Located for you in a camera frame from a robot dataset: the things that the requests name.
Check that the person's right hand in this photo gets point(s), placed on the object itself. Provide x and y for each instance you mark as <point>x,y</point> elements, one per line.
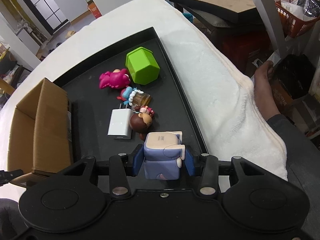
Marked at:
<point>263,92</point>

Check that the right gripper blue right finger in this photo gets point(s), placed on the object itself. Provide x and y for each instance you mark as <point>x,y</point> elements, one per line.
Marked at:
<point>189,161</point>

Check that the black side table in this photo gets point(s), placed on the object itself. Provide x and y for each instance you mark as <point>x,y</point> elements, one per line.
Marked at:
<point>236,26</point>

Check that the red plastic basket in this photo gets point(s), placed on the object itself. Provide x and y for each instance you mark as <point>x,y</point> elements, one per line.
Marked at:
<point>293,21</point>

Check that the orange cardboard box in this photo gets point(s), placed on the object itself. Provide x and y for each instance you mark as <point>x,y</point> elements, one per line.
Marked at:
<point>94,9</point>

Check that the brown cardboard box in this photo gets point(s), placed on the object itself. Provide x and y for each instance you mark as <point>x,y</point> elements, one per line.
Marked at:
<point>40,142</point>

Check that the white wall charger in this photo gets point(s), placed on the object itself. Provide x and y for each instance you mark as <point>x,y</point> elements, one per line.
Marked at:
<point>119,127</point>

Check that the brown bear figurine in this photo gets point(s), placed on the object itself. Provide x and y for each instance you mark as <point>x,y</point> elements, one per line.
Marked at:
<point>141,120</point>

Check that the red blue figurine with mug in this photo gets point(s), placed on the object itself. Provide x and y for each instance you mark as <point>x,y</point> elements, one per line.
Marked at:
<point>134,97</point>

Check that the green hexagonal container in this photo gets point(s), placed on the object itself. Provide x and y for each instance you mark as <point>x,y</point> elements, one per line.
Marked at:
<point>142,66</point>

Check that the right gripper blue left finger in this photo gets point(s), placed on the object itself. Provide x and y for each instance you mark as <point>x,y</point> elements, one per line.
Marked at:
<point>137,159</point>

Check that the purple cube figurine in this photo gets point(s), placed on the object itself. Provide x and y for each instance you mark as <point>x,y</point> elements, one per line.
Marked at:
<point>163,155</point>

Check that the magenta dinosaur toy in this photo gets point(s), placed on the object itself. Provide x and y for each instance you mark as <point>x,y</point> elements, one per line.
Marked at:
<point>117,79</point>

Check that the black rectangular tray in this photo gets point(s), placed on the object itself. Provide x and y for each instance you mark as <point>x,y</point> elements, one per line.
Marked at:
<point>91,107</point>

